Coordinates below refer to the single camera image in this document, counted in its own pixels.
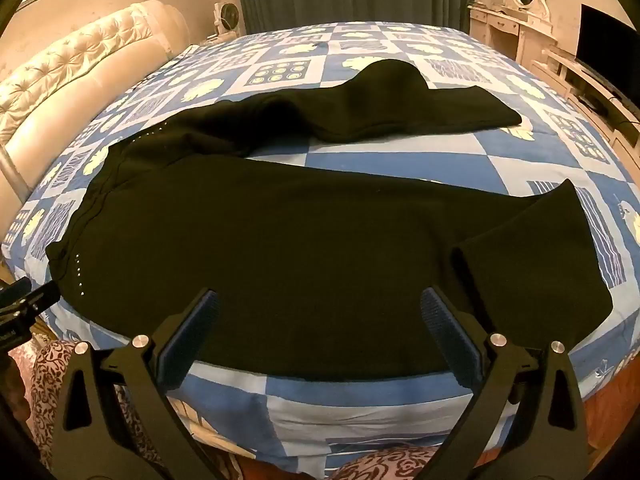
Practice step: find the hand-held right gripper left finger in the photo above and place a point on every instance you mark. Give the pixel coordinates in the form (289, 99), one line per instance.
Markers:
(192, 332)

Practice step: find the black television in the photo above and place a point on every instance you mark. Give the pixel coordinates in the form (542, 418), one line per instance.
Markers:
(605, 50)

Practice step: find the white vanity dresser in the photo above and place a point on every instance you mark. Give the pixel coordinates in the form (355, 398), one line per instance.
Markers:
(505, 35)

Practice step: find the brown floral cloth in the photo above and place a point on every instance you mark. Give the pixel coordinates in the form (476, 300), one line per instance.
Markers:
(47, 375)

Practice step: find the blue patterned bedsheet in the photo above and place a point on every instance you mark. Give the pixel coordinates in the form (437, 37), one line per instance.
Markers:
(400, 160)

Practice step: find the cream tufted headboard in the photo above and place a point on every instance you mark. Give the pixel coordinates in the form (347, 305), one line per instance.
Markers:
(75, 75)

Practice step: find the small white fan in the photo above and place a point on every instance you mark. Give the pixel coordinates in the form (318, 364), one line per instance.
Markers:
(227, 16)

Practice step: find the white television stand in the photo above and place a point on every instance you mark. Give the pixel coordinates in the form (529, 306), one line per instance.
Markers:
(565, 72)

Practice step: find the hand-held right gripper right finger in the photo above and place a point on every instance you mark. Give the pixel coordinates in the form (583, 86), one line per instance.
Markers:
(445, 332)

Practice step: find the black pants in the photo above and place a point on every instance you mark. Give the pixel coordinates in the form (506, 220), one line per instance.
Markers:
(300, 240)

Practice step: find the grey metal pole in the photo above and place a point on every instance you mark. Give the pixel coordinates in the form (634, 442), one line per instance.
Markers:
(11, 175)

